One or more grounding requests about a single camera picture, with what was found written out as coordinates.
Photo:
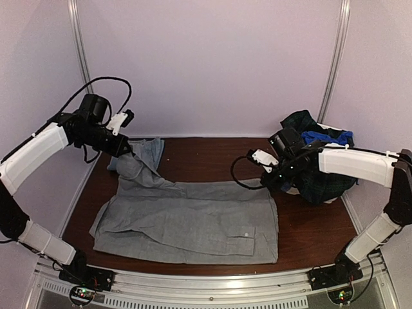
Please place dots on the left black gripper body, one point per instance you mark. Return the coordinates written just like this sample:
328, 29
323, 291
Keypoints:
94, 140

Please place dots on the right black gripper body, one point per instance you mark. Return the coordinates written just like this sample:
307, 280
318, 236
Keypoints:
288, 170

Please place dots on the light blue denim skirt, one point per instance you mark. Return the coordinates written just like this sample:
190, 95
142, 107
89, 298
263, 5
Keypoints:
142, 154

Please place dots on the grey shirt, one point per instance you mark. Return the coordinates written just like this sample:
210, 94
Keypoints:
214, 223

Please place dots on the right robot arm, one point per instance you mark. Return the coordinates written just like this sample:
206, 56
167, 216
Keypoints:
314, 237

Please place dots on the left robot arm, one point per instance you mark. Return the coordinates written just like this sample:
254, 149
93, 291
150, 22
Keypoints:
18, 171

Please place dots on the dark green plaid garment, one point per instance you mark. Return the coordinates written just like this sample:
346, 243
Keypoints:
315, 186

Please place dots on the blue cloth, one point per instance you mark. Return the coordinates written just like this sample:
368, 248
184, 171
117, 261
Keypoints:
341, 138

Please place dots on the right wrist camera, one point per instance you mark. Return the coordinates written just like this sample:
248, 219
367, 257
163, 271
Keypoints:
264, 159

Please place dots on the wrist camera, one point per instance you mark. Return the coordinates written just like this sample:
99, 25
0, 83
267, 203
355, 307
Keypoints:
121, 119
264, 159

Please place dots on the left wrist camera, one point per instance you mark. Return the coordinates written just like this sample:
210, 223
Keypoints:
121, 119

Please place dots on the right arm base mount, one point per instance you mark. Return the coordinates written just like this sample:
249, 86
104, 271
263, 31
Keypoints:
340, 277

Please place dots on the left aluminium post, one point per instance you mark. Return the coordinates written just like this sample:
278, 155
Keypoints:
73, 11

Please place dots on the aluminium post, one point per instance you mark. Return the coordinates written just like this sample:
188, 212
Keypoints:
73, 11
338, 50

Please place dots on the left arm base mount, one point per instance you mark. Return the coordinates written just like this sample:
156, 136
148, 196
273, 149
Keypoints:
87, 280

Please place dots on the right aluminium post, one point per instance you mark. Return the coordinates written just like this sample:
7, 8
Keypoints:
338, 50

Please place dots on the aluminium front rail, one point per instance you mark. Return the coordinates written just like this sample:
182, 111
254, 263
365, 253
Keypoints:
288, 289

